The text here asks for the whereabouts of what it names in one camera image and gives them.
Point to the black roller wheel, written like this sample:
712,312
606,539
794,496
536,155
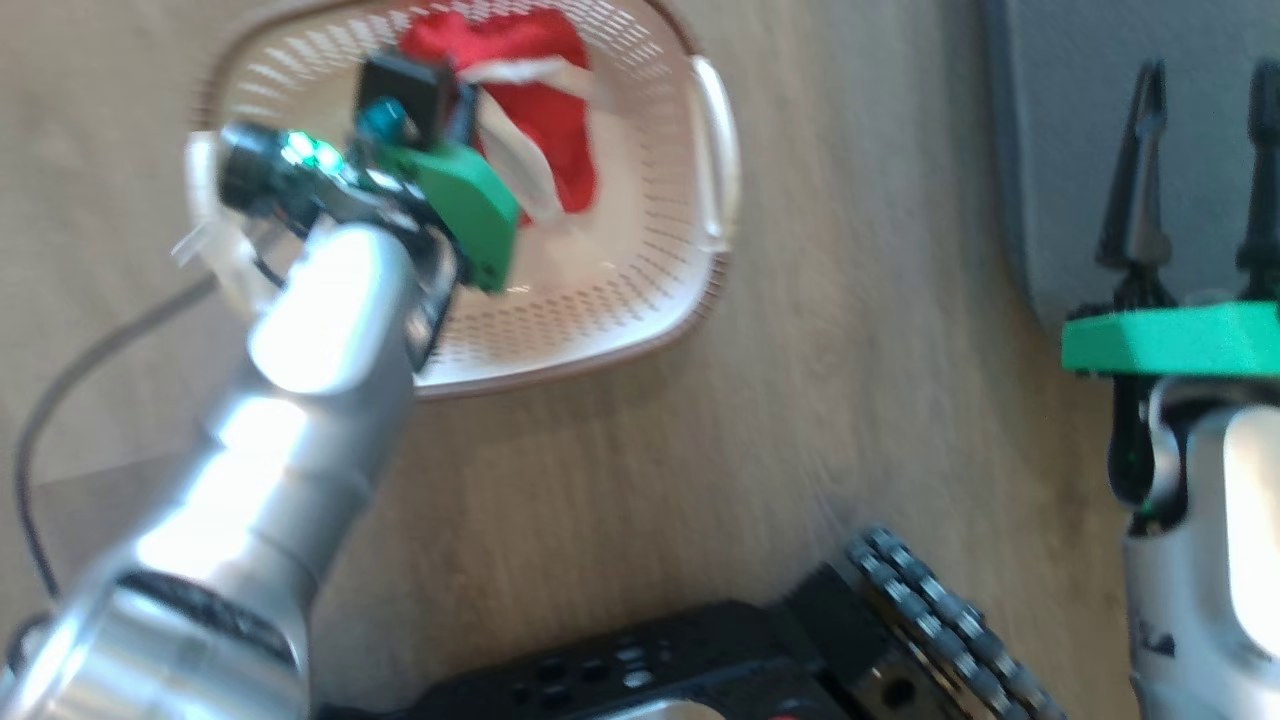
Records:
950,620

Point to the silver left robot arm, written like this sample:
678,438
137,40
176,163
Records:
290,420

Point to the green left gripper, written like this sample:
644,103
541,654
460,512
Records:
468,205

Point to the white laundry basket brown rim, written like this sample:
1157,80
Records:
630,260

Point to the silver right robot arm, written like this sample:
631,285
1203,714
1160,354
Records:
1210,560

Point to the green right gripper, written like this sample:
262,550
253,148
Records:
1170,338

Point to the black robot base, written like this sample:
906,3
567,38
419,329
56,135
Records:
680,670

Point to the grey fabric sofa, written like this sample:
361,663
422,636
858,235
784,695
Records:
1070,150

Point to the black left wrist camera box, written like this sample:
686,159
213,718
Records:
405,92

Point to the red and white garment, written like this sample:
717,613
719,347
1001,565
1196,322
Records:
540,120

